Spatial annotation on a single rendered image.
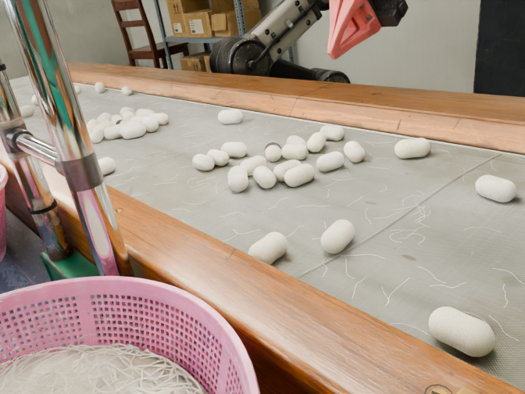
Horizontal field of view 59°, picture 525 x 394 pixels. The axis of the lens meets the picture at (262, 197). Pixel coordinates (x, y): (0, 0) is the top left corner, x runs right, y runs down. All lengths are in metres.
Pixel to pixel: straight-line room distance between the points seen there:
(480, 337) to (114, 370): 0.21
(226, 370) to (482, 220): 0.24
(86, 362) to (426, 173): 0.34
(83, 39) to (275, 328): 5.37
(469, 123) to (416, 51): 2.35
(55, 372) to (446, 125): 0.45
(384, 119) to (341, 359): 0.41
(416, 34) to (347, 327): 2.67
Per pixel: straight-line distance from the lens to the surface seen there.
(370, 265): 0.35
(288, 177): 0.47
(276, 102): 0.74
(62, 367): 0.35
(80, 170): 0.33
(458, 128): 0.57
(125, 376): 0.32
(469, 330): 0.28
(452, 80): 2.82
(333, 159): 0.50
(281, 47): 1.29
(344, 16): 0.62
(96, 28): 5.63
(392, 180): 0.48
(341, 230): 0.36
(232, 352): 0.26
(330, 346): 0.25
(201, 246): 0.35
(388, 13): 0.65
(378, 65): 3.07
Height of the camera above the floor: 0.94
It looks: 26 degrees down
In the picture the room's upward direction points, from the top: 9 degrees counter-clockwise
